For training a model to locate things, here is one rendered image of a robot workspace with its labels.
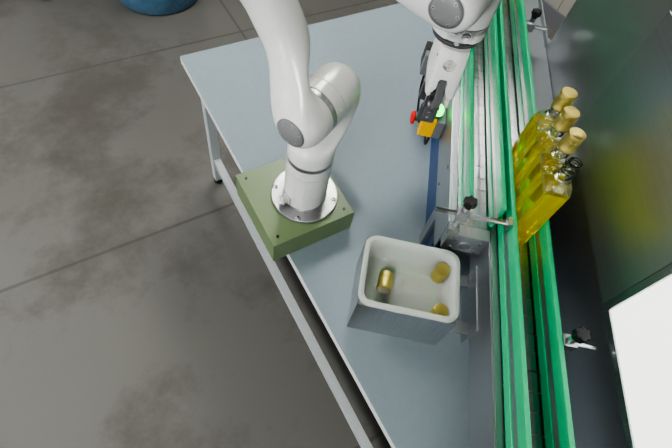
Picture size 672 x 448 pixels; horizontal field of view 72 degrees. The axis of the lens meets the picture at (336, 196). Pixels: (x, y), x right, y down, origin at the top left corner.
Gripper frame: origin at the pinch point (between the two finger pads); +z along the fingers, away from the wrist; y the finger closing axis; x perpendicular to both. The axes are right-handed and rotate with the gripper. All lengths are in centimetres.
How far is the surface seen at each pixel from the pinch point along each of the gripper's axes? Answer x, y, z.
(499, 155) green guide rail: -23.7, 12.9, 23.0
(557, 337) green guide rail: -33, -30, 23
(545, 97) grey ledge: -42, 47, 31
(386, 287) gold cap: -2.9, -19.7, 38.5
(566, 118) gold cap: -28.9, 8.0, 3.6
